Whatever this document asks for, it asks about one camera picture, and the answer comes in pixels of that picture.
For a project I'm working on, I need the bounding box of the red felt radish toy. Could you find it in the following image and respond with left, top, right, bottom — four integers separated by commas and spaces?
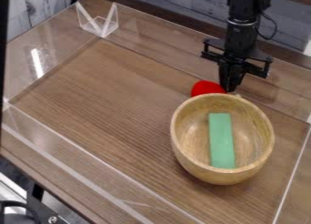
191, 80, 226, 97

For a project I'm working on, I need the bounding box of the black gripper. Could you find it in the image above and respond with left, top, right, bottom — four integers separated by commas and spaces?
202, 18, 274, 92

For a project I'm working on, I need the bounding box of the black table leg bracket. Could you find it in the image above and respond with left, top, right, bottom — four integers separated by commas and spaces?
27, 183, 70, 224

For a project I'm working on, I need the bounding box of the clear acrylic table barrier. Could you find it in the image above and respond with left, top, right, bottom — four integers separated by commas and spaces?
2, 0, 311, 224

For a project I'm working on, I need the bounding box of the green rectangular block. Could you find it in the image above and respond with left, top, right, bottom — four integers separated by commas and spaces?
210, 113, 237, 168

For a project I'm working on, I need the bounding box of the black cable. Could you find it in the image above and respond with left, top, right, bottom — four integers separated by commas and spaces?
0, 199, 40, 224

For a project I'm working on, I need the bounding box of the clear acrylic corner bracket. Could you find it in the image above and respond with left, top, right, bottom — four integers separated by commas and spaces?
75, 3, 119, 38

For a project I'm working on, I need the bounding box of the wooden bowl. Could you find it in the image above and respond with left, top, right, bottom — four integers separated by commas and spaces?
170, 94, 277, 185

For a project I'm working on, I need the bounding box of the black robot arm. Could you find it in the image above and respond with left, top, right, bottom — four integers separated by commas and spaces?
202, 0, 277, 92

